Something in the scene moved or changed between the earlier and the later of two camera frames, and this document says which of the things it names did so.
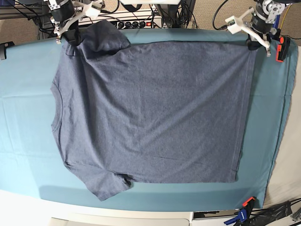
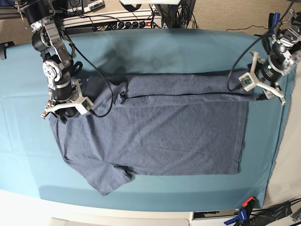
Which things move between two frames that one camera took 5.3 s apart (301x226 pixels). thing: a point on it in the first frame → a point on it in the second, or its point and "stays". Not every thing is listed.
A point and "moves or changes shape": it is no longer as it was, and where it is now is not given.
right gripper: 261,23 → 273,71
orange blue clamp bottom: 243,214 stays
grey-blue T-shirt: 174,112 moves or changes shape
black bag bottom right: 262,218 stays
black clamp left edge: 3,47 stays
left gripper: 67,11 → 65,92
